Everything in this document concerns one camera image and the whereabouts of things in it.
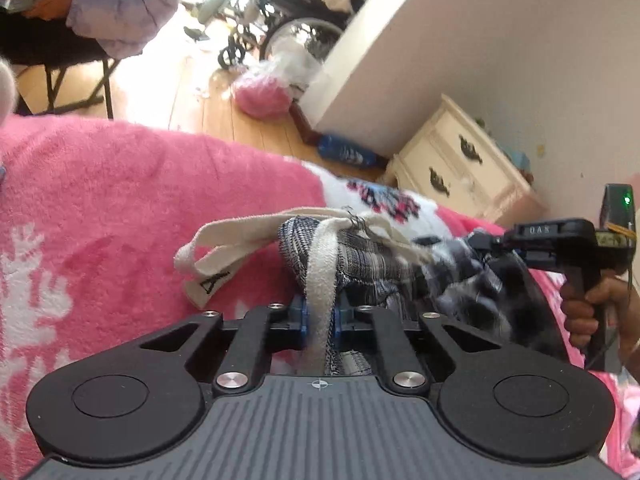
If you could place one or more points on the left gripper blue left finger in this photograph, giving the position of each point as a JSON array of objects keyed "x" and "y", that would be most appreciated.
[{"x": 297, "y": 322}]

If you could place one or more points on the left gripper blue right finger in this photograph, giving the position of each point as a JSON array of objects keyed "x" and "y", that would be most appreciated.
[{"x": 341, "y": 322}]

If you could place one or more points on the cream canvas tote bag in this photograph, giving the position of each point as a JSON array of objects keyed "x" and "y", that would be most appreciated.
[{"x": 221, "y": 247}]

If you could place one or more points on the black white plaid shirt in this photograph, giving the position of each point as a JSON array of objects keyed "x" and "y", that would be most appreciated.
[{"x": 455, "y": 284}]

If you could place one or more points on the black folding chair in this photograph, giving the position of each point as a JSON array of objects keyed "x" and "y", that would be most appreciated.
[{"x": 51, "y": 44}]

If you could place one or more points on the operator right hand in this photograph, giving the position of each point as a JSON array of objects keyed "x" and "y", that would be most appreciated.
[{"x": 580, "y": 316}]

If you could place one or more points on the blue water bottle pack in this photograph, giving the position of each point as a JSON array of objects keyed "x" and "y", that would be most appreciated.
[{"x": 338, "y": 149}]

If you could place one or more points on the cream bedside nightstand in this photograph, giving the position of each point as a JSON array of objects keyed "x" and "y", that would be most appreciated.
[{"x": 454, "y": 162}]

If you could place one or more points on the pink plastic bag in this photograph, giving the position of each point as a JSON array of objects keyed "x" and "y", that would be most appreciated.
[{"x": 262, "y": 94}]

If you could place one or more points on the red floral fleece blanket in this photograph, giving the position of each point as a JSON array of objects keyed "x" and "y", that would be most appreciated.
[{"x": 108, "y": 371}]

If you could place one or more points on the wheelchair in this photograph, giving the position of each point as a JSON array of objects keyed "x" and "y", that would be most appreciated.
[{"x": 256, "y": 25}]

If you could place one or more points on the lavender puffer jacket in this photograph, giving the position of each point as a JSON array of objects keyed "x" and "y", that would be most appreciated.
[{"x": 120, "y": 0}]

